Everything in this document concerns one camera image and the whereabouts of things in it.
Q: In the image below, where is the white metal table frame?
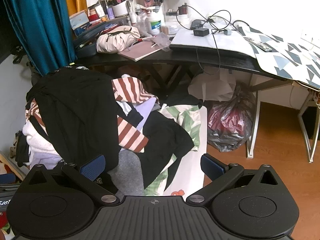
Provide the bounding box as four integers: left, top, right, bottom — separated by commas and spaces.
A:
245, 75, 320, 163

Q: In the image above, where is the black desk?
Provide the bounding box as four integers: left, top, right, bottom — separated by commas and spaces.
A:
75, 44, 295, 98

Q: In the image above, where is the white fluffy garment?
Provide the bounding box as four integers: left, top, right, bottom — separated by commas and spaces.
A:
22, 120, 59, 155

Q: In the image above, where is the geometric patterned tablecloth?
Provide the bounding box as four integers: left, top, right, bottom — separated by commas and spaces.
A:
234, 25, 320, 90

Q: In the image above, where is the lavender garment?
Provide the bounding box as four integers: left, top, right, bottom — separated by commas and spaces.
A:
132, 97, 160, 130

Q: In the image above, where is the beige bag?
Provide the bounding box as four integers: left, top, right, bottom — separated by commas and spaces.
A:
96, 26, 142, 54

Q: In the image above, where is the dark blue bag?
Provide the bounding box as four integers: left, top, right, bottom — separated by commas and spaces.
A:
73, 21, 118, 58

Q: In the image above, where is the grey garment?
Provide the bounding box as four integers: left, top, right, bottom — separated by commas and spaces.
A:
107, 151, 145, 197

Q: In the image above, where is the white pump lotion bottle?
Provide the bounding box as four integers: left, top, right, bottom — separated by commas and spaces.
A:
145, 6, 162, 37

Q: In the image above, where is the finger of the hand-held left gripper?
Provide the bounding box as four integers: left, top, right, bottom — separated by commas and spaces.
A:
0, 173, 16, 185

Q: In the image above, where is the black cable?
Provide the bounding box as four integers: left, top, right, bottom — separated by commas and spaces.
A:
176, 5, 253, 74

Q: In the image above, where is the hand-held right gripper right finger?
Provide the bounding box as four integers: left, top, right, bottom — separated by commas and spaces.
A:
186, 153, 279, 205

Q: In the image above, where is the black garment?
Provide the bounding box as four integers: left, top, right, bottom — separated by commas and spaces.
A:
120, 110, 195, 193

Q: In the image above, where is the teal curtain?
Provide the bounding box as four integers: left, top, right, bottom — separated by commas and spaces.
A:
0, 0, 77, 77

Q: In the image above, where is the green leaf printed cloth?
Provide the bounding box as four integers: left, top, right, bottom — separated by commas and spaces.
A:
144, 104, 208, 197

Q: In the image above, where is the white plastic bag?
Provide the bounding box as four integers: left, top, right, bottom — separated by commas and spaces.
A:
187, 72, 237, 103

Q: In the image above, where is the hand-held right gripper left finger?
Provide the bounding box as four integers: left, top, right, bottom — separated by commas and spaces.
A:
22, 154, 120, 205

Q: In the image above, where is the remote control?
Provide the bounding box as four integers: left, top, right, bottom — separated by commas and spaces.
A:
244, 36, 273, 53

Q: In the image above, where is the blue tissue box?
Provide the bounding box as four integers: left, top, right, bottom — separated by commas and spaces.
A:
69, 9, 90, 37

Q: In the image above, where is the printed blanket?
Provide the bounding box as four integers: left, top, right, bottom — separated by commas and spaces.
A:
0, 211, 13, 240

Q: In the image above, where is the clear dome container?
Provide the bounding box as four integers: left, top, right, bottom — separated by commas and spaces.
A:
162, 0, 192, 29

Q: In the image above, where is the wooden board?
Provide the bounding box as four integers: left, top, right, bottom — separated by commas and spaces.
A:
0, 151, 25, 179

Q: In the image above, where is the white brush holder cup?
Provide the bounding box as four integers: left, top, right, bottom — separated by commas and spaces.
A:
112, 0, 130, 18

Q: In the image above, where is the pink notebook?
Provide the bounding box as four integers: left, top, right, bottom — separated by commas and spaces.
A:
117, 41, 163, 62

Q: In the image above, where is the white closed laptop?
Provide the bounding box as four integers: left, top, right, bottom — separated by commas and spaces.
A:
169, 27, 258, 55

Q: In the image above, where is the black top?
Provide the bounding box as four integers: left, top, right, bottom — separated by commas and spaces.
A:
26, 66, 120, 178

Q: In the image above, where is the black garbage bag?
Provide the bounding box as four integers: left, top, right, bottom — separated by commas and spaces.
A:
207, 82, 257, 153

